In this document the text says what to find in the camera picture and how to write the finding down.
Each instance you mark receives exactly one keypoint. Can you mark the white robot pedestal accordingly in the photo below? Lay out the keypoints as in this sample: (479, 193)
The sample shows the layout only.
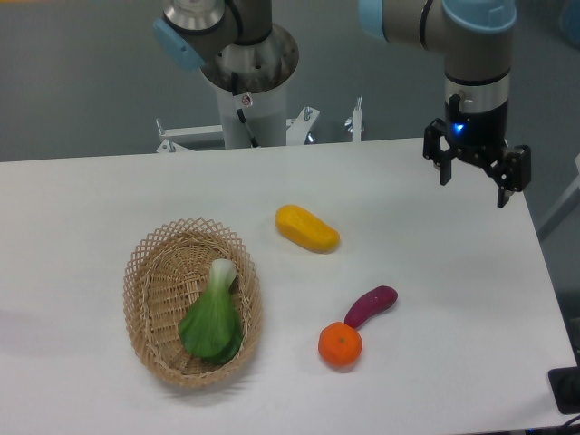
(250, 82)

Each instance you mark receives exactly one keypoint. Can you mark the yellow mango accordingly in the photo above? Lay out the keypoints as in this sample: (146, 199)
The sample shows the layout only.
(305, 229)

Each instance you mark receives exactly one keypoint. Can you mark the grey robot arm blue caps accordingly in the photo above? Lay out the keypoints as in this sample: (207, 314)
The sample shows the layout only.
(474, 37)

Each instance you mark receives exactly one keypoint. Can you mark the white metal mounting frame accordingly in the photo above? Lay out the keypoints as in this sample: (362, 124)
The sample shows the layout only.
(298, 131)

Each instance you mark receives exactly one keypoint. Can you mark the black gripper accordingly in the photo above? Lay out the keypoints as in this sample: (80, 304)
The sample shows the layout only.
(478, 139)

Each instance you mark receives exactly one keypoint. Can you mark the black device at table edge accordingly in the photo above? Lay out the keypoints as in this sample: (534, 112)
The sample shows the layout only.
(564, 384)

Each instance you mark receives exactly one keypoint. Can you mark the orange mandarin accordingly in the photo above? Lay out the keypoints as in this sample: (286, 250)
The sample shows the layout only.
(340, 345)

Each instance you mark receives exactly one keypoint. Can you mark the oval wicker basket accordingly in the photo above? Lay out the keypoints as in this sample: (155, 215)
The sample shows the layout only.
(167, 272)

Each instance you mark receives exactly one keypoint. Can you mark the green bok choy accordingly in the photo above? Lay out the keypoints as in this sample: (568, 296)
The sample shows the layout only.
(211, 329)

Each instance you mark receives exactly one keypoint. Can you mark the purple sweet potato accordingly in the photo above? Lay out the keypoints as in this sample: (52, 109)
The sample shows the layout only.
(374, 302)

